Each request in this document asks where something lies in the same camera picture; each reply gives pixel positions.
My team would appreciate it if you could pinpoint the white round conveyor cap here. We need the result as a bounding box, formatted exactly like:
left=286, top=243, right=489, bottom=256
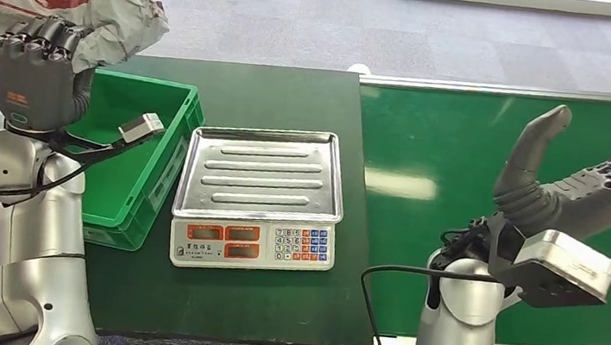
left=346, top=62, right=374, bottom=78

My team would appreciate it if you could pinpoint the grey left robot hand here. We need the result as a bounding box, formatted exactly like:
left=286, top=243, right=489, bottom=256
left=0, top=9, right=102, bottom=141

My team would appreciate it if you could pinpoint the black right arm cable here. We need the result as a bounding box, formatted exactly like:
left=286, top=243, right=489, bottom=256
left=353, top=260, right=502, bottom=345

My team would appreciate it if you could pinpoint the green conveyor belt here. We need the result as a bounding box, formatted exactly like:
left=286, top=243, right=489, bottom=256
left=329, top=62, right=611, bottom=345

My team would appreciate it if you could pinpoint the green plastic basket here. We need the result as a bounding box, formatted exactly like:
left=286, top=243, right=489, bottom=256
left=0, top=56, right=211, bottom=258

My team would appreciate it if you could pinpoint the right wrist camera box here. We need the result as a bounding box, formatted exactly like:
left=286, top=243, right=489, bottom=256
left=507, top=225, right=611, bottom=317

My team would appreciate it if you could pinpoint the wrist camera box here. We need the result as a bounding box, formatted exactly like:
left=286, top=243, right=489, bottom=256
left=116, top=108, right=168, bottom=148
left=507, top=225, right=611, bottom=317

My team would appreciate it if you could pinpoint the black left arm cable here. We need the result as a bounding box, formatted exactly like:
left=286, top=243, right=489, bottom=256
left=0, top=147, right=91, bottom=210

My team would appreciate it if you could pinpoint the white scale with steel tray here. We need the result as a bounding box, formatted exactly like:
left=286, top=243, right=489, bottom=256
left=165, top=115, right=354, bottom=286

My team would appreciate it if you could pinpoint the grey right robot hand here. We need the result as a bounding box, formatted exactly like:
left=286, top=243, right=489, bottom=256
left=487, top=88, right=611, bottom=248

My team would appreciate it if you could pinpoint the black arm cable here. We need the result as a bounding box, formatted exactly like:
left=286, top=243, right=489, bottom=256
left=353, top=260, right=502, bottom=345
left=0, top=147, right=91, bottom=210

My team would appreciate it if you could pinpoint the grey plastic mailer package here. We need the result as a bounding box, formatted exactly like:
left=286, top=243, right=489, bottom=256
left=0, top=0, right=174, bottom=100

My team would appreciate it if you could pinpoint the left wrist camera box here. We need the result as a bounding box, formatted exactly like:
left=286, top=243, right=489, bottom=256
left=116, top=108, right=168, bottom=148

